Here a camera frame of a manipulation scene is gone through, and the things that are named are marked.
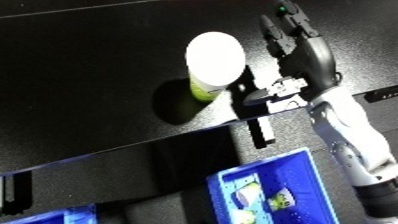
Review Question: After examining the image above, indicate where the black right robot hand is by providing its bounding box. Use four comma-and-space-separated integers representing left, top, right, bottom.
241, 0, 345, 108

